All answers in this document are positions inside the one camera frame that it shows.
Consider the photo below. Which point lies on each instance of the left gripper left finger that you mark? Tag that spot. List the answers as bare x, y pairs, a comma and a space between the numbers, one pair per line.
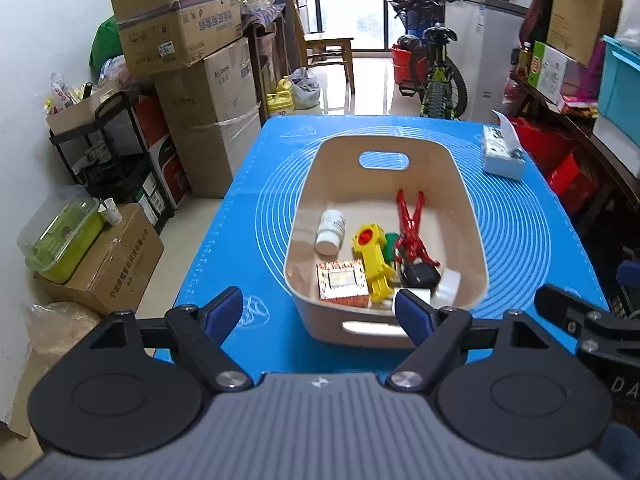
199, 334

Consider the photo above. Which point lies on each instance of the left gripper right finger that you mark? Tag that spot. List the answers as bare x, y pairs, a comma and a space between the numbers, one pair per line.
437, 335

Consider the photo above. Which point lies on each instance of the white tape roll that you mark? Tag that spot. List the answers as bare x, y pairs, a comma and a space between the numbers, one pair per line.
445, 293

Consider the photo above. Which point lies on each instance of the black rounded case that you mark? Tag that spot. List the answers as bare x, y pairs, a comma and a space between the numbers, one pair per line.
420, 275

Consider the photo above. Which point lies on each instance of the red action figure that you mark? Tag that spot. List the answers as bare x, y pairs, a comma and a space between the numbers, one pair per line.
409, 245

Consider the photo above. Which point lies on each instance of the green gold small bottle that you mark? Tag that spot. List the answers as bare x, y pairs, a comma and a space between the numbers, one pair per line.
389, 250

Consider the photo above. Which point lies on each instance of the yellow red toy tool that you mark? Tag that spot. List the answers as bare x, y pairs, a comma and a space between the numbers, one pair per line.
368, 244

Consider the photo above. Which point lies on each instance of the beige plastic storage bin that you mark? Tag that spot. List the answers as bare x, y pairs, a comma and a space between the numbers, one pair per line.
374, 182

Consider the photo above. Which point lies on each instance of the white pill bottle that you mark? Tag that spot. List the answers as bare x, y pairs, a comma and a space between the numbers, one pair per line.
330, 233

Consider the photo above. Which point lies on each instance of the white power adapter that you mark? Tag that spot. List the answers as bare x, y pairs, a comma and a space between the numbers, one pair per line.
423, 294

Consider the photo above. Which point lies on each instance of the floor cardboard box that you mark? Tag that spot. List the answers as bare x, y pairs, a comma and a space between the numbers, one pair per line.
115, 271

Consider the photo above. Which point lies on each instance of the paper cup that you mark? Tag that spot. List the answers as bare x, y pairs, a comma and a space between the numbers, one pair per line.
110, 212

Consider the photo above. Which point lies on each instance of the bag of grain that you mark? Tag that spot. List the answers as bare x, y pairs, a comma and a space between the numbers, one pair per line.
54, 329

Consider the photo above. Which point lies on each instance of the green lidded container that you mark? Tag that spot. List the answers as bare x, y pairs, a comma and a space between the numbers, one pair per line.
59, 234

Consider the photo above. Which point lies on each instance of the red shopping bag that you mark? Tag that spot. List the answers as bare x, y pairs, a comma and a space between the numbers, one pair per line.
558, 159

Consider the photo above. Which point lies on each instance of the white tissue box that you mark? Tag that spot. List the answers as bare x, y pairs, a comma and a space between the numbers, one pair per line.
503, 154

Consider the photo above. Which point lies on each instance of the black metal rack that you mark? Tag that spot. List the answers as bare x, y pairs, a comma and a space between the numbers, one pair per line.
102, 147

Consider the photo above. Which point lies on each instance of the large lower cardboard box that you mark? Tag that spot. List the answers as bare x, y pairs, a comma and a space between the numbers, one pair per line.
212, 113

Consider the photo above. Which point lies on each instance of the yellow oil jug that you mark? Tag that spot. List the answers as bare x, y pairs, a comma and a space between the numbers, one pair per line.
280, 102

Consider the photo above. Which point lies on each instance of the teal plastic storage bin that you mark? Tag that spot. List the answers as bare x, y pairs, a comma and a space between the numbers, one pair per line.
619, 96

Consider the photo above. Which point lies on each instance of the green black bicycle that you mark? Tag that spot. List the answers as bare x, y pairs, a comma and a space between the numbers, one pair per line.
422, 65

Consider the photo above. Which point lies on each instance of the green white product box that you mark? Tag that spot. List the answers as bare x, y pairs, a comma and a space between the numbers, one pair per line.
547, 71

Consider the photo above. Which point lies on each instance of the wooden chair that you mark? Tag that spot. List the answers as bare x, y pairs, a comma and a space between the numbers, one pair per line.
320, 49

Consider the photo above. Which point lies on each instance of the white refrigerator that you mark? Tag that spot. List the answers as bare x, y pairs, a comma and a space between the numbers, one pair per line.
487, 35

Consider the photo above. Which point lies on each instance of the open top cardboard box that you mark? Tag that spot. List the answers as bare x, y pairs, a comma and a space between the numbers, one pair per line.
162, 35

